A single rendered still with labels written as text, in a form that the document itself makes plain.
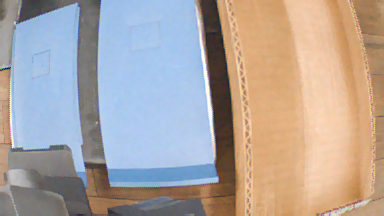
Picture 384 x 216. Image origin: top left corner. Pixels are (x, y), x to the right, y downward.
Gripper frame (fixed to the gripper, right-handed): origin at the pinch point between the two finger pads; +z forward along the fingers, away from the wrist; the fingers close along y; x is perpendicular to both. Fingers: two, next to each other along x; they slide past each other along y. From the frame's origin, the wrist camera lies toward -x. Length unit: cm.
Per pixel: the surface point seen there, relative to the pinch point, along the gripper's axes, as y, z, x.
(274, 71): 4.5, 6.0, -17.8
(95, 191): -1.9, 3.2, -4.1
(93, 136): 2.3, 3.2, -5.0
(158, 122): 2.8, 3.0, -9.7
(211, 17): 8.2, 8.7, -14.2
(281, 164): -1.3, 2.8, -17.5
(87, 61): 7.0, 5.9, -5.0
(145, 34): 8.0, 5.9, -9.4
